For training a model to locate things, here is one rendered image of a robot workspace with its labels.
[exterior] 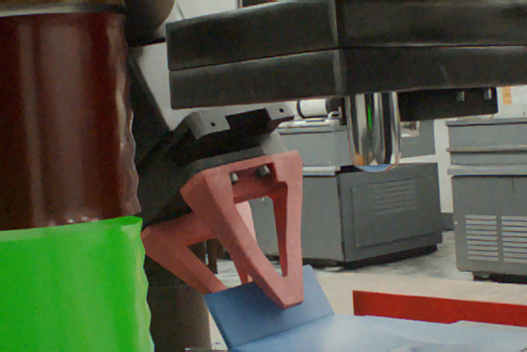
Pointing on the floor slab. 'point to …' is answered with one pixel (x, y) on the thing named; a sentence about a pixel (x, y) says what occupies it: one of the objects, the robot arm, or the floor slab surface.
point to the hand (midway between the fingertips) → (269, 304)
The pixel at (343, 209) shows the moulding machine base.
